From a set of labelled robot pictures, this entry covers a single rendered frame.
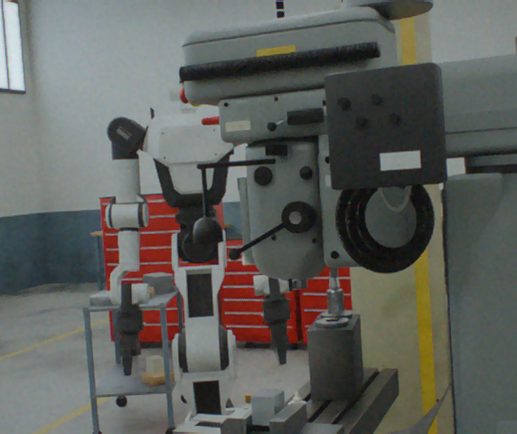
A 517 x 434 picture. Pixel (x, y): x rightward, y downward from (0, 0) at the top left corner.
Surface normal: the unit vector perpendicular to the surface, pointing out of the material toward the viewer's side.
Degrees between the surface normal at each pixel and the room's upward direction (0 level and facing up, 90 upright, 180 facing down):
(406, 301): 90
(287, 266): 123
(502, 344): 88
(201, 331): 66
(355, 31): 90
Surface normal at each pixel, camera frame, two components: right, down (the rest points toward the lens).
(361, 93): -0.36, 0.07
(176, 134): 0.02, 0.05
